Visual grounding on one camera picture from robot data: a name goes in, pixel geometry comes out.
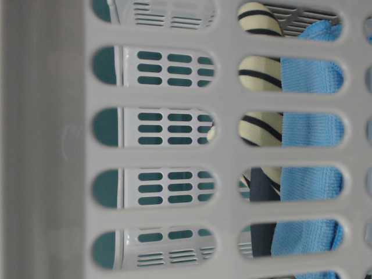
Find white plastic shopping basket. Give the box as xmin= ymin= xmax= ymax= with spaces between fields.
xmin=1 ymin=1 xmax=371 ymax=278

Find dark grey cloth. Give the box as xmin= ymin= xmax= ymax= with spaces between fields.
xmin=250 ymin=168 xmax=280 ymax=257

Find cream navy striped cloth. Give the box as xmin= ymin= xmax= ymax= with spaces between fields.
xmin=237 ymin=2 xmax=284 ymax=200

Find blue microfibre cloth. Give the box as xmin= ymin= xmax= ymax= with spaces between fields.
xmin=272 ymin=21 xmax=372 ymax=279

